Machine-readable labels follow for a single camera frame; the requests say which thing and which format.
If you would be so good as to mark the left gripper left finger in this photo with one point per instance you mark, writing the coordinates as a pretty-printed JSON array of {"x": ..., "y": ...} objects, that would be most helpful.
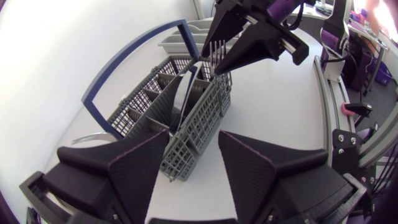
[{"x": 124, "y": 174}]

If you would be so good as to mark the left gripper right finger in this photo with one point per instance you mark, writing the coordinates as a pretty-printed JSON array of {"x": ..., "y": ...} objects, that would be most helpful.
[{"x": 261, "y": 180}]

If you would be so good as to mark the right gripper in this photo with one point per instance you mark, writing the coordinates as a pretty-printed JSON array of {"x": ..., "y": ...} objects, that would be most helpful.
[{"x": 255, "y": 9}]

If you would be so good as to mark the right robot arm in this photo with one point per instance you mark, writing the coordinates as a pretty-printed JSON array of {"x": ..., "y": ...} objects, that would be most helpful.
[{"x": 280, "y": 7}]

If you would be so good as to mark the grey cutlery tray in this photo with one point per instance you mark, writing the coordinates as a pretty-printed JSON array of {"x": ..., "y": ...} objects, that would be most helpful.
[{"x": 177, "y": 43}]

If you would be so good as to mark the grey cutlery basket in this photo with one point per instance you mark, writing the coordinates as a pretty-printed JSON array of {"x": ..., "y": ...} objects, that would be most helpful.
[{"x": 202, "y": 118}]

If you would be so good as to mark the steel fork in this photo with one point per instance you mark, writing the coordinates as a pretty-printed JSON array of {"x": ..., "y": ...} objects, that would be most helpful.
[{"x": 213, "y": 69}]

